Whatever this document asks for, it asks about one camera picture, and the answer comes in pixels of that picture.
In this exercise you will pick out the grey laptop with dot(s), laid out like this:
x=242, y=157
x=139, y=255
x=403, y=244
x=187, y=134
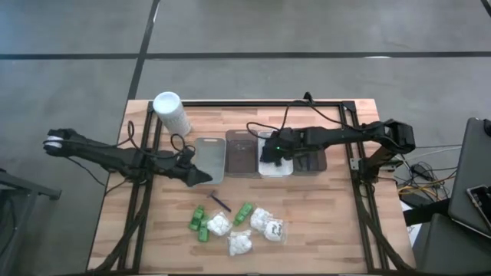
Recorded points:
x=470, y=172

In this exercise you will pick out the small black clamp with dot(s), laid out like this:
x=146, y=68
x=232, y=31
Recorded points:
x=308, y=96

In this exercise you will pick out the printed bag of cotton balls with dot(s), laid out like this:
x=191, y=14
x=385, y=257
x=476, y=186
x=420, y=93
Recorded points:
x=273, y=230

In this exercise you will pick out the white cylindrical wipes canister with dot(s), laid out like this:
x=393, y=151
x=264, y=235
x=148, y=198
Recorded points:
x=170, y=111

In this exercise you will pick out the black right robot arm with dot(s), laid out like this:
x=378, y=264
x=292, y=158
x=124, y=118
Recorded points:
x=345, y=134

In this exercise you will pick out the black power adapter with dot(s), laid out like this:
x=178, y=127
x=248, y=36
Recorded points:
x=420, y=171

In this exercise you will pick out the white paper sheet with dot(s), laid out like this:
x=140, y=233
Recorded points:
x=409, y=230

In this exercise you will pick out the small green bottle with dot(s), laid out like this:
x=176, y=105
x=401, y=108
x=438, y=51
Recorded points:
x=203, y=232
x=196, y=217
x=243, y=214

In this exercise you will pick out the blue disposable razor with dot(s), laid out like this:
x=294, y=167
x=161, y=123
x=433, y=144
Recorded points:
x=308, y=164
x=221, y=203

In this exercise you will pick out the brown translucent plastic bin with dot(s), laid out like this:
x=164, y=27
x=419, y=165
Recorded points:
x=241, y=153

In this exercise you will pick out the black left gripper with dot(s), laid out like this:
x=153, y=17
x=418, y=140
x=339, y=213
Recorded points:
x=180, y=166

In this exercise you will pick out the white plastic bin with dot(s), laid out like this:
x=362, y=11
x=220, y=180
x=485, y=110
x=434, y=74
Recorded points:
x=264, y=171

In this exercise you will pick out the black smartphone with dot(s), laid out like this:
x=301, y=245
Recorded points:
x=481, y=199

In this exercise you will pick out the light translucent plastic bin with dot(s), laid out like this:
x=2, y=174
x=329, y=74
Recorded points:
x=209, y=157

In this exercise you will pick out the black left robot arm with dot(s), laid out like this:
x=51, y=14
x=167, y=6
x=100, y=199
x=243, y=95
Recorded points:
x=115, y=157

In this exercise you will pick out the silver metal bracket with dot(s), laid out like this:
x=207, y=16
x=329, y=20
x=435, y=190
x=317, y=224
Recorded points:
x=354, y=164

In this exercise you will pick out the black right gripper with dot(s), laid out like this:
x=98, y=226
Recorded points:
x=289, y=142

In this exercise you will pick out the grey metal stand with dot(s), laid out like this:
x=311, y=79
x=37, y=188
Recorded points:
x=23, y=184

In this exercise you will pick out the dark smoky plastic bin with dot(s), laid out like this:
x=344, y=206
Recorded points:
x=319, y=165

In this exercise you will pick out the black aluminium table frame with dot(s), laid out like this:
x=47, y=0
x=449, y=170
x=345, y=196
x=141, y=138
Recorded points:
x=230, y=103

